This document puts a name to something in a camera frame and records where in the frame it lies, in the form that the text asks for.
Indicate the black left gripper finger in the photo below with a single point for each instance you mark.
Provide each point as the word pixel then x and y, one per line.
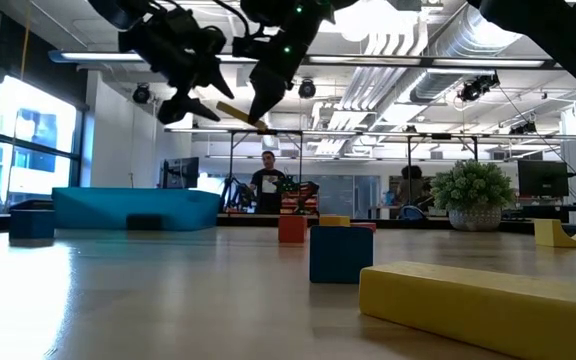
pixel 183 107
pixel 218 77

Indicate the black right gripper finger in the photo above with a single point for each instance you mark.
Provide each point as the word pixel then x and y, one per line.
pixel 268 90

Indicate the yellow long block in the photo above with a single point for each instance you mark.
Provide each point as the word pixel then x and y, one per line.
pixel 233 112
pixel 493 310

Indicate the red block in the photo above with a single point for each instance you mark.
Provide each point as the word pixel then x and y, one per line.
pixel 365 224

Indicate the blue cube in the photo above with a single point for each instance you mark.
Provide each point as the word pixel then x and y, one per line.
pixel 341 255

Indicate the yellow arch block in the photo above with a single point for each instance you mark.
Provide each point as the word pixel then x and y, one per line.
pixel 548 237

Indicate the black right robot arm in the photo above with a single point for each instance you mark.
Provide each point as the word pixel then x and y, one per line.
pixel 558 35

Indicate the black background robot arm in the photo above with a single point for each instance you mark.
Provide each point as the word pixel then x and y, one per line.
pixel 238 192
pixel 288 186

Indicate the black computer monitor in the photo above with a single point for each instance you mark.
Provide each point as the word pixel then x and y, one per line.
pixel 543 178
pixel 180 173

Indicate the black overhead light bar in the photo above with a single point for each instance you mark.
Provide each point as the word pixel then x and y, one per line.
pixel 368 60

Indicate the person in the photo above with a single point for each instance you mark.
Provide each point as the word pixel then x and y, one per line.
pixel 268 187
pixel 412 180

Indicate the blue plastic bin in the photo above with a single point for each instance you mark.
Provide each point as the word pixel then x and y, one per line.
pixel 118 207

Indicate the red storage shelves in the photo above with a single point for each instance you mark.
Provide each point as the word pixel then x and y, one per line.
pixel 310 202

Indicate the orange cube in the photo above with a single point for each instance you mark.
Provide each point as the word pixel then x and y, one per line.
pixel 292 230

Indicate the blue chair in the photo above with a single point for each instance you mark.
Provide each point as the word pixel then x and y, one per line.
pixel 413 213

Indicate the blue block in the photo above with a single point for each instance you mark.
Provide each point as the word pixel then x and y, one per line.
pixel 31 225

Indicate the green plant in white pot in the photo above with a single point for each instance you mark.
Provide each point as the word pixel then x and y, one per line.
pixel 472 190

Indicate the black ceiling spotlight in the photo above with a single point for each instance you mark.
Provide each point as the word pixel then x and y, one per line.
pixel 523 128

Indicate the round black overhead camera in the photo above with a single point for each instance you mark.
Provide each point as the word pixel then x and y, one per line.
pixel 307 89
pixel 141 94

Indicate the black station frame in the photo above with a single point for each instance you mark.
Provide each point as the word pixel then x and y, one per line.
pixel 409 150
pixel 231 165

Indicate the black overhead camera rig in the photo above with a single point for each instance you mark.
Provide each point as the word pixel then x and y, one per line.
pixel 478 89

